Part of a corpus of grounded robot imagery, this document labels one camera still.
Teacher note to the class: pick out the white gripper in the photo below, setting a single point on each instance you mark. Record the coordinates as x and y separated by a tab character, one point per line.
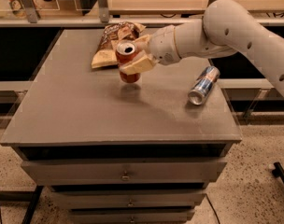
163	45

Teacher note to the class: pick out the red coke can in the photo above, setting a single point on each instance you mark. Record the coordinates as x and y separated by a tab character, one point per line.
126	50

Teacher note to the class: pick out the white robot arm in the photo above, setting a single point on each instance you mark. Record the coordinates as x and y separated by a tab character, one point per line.
225	28

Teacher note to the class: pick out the brown chip bag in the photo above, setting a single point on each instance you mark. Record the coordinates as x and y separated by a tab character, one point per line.
113	34

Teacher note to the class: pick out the blue silver energy drink can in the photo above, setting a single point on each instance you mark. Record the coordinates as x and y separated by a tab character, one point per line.
203	85

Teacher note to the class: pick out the grey drawer cabinet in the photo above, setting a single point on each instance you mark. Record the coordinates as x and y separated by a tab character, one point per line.
74	112

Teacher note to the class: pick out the top drawer with knob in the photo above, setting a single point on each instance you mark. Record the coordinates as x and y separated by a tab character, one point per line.
92	172

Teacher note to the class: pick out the drawer with knob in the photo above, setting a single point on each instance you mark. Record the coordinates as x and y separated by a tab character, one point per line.
132	216
92	172
128	198

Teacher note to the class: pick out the wooden shelf with metal brackets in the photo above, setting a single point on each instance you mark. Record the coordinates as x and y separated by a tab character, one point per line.
86	13

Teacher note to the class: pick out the bottom drawer with knob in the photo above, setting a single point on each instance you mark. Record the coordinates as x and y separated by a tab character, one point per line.
132	216

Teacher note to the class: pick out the middle drawer with knob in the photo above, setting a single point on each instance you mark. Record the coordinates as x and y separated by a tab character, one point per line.
128	198

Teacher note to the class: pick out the black metal floor bar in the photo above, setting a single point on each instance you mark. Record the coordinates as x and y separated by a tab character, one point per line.
278	171

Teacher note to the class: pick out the black floor frame left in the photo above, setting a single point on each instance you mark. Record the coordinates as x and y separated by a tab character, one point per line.
30	197

